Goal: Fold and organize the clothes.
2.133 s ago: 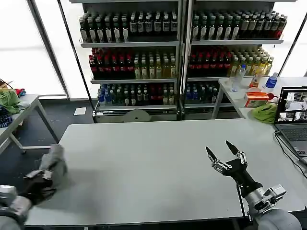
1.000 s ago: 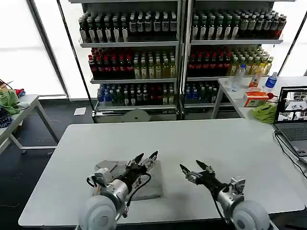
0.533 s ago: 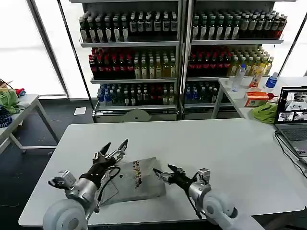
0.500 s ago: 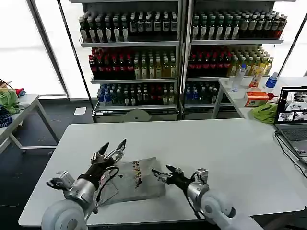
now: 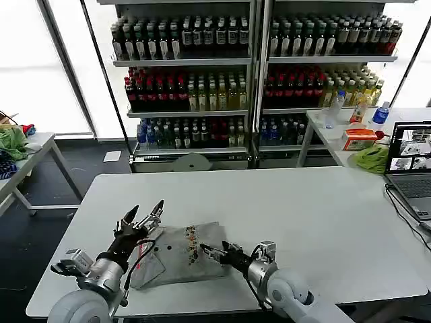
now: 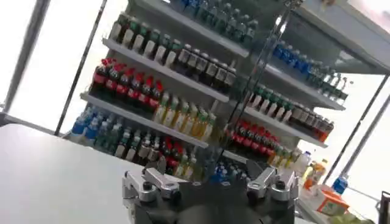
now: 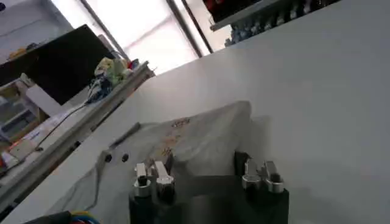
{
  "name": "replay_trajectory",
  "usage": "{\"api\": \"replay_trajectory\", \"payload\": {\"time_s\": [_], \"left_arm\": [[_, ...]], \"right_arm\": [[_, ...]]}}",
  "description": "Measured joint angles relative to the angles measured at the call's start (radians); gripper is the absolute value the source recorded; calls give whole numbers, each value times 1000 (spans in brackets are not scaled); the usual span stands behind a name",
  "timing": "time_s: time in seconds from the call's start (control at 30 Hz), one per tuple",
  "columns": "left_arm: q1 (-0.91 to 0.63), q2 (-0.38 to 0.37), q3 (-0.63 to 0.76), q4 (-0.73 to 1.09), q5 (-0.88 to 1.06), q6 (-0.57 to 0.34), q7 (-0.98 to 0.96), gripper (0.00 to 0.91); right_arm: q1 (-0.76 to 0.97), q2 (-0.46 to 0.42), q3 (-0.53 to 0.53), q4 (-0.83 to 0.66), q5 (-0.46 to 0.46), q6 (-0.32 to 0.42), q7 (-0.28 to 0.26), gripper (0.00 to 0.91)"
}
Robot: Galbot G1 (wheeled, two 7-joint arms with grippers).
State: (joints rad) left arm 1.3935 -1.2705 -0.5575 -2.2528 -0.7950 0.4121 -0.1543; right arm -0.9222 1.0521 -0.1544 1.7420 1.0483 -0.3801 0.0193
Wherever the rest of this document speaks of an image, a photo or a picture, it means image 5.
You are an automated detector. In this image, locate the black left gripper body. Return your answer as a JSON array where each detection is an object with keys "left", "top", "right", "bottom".
[{"left": 107, "top": 225, "right": 150, "bottom": 262}]

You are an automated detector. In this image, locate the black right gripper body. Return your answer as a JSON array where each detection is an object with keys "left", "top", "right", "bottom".
[{"left": 223, "top": 250, "right": 252, "bottom": 271}]

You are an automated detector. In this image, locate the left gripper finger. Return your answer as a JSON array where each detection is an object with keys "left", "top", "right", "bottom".
[
  {"left": 137, "top": 199, "right": 165, "bottom": 237},
  {"left": 117, "top": 205, "right": 139, "bottom": 234}
]

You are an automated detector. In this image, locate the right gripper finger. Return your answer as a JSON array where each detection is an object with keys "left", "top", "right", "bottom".
[
  {"left": 222, "top": 240, "right": 242, "bottom": 255},
  {"left": 199, "top": 244, "right": 226, "bottom": 265}
]

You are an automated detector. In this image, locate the grey printed t-shirt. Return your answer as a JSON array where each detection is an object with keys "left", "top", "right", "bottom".
[{"left": 129, "top": 221, "right": 230, "bottom": 290}]

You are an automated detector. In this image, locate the white paper sheet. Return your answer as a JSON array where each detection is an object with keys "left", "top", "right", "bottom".
[{"left": 103, "top": 150, "right": 123, "bottom": 164}]

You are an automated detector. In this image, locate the white round disc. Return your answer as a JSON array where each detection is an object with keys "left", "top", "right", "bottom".
[{"left": 172, "top": 152, "right": 212, "bottom": 174}]

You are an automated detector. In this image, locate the white side table with clothes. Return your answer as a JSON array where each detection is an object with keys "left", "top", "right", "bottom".
[{"left": 0, "top": 132, "right": 85, "bottom": 218}]

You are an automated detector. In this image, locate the blue striped cloth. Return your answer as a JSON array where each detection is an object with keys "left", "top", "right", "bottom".
[{"left": 0, "top": 147, "right": 22, "bottom": 181}]

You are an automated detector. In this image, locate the green crumpled garment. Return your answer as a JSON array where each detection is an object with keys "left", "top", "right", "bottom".
[{"left": 0, "top": 124, "right": 32, "bottom": 162}]

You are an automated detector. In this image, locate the white side table with goods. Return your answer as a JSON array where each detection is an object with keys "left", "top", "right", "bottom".
[{"left": 296, "top": 107, "right": 431, "bottom": 176}]

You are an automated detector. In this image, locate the thin black pole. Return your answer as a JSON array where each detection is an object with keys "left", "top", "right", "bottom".
[{"left": 80, "top": 0, "right": 131, "bottom": 159}]

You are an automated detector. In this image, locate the brown cardboard box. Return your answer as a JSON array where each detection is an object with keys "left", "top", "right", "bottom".
[{"left": 0, "top": 110, "right": 20, "bottom": 127}]

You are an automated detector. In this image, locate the green cloth bundle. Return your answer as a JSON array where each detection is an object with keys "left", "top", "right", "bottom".
[{"left": 355, "top": 144, "right": 391, "bottom": 175}]

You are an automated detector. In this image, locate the orange tissue box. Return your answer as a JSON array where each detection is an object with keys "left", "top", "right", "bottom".
[{"left": 341, "top": 122, "right": 378, "bottom": 151}]

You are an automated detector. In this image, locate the metal shelf with bottles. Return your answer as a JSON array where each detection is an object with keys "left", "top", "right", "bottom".
[
  {"left": 257, "top": 0, "right": 405, "bottom": 169},
  {"left": 96, "top": 0, "right": 260, "bottom": 174}
]

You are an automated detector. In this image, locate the clear plastic water bottle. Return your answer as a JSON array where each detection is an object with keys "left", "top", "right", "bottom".
[{"left": 323, "top": 90, "right": 346, "bottom": 131}]

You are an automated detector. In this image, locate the orange juice bottle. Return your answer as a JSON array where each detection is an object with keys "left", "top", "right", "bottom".
[{"left": 350, "top": 97, "right": 368, "bottom": 124}]

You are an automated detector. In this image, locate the grey laptop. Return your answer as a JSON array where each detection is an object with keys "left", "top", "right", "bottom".
[{"left": 383, "top": 120, "right": 431, "bottom": 222}]

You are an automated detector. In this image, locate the blue label water bottle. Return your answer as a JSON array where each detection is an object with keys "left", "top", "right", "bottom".
[{"left": 372, "top": 101, "right": 391, "bottom": 124}]

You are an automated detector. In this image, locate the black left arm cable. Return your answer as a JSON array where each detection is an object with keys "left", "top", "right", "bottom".
[{"left": 123, "top": 238, "right": 158, "bottom": 307}]

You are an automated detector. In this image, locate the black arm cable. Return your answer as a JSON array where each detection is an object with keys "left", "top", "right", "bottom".
[
  {"left": 123, "top": 238, "right": 158, "bottom": 307},
  {"left": 247, "top": 244, "right": 272, "bottom": 312}
]

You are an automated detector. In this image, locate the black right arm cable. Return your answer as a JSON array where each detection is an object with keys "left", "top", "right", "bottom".
[{"left": 247, "top": 244, "right": 272, "bottom": 312}]

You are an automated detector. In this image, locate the grey window frame post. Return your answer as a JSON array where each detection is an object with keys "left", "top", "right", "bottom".
[{"left": 37, "top": 0, "right": 99, "bottom": 139}]

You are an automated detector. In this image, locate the black laptop cable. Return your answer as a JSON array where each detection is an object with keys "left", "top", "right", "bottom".
[{"left": 385, "top": 183, "right": 431, "bottom": 252}]

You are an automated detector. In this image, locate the dark window frame post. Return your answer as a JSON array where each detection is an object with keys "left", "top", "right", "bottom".
[{"left": 390, "top": 30, "right": 431, "bottom": 109}]

